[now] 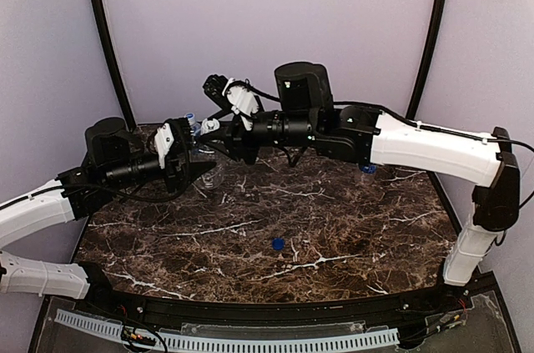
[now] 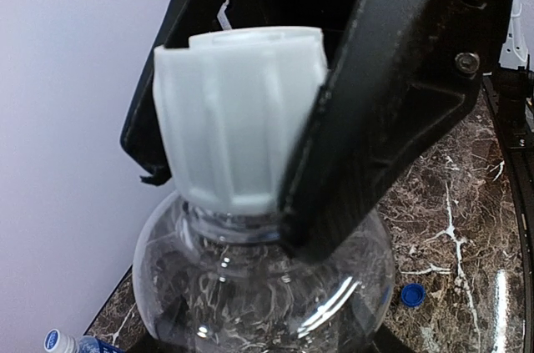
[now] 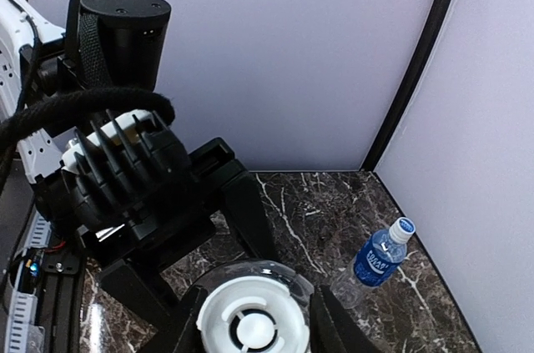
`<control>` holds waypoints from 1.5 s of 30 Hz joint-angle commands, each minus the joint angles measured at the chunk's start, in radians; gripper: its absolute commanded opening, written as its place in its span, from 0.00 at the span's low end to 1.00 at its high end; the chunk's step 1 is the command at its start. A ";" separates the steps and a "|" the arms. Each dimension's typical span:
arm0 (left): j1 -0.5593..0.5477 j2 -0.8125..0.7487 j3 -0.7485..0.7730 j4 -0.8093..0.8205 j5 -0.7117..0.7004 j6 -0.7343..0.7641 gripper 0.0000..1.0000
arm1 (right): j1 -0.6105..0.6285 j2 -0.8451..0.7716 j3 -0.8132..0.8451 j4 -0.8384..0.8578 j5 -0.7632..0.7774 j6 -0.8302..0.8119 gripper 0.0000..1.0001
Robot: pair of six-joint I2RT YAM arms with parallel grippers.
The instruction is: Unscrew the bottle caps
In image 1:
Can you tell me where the clear bottle white cap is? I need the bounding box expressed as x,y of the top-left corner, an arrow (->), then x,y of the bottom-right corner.
191,119 -> 224,190

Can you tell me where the blue bottle cap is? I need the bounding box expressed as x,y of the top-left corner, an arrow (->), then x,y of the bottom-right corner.
271,238 -> 285,251

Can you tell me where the Pepsi bottle blue label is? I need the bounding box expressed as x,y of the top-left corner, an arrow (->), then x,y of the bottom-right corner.
355,164 -> 377,185

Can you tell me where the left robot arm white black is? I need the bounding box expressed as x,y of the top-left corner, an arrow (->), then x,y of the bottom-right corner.
1,117 -> 215,300

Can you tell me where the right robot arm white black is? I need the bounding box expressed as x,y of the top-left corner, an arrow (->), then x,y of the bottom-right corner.
203,61 -> 521,286

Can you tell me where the Pocari Sweat bottle blue label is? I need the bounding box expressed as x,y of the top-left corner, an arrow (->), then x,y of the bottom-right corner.
184,113 -> 201,138

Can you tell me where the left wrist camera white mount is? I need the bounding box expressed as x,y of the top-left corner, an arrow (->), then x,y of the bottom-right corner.
154,123 -> 174,169

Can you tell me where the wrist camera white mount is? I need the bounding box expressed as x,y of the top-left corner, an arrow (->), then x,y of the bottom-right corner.
203,74 -> 263,131
154,123 -> 174,169

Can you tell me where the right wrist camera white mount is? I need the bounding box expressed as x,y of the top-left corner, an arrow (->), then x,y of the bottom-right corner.
203,74 -> 263,131

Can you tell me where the left black frame post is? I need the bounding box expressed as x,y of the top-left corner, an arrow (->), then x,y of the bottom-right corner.
90,0 -> 137,131

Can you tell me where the black frame post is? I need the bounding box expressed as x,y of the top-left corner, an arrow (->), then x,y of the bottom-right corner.
90,0 -> 137,131
406,0 -> 446,119

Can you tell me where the white slotted cable duct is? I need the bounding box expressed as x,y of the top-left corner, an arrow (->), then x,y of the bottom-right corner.
54,309 -> 400,352

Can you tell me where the black front table rail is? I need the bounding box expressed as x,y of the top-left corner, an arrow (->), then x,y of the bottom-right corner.
75,280 -> 476,329

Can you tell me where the right black frame post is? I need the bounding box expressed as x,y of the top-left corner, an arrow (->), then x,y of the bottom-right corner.
406,0 -> 446,119

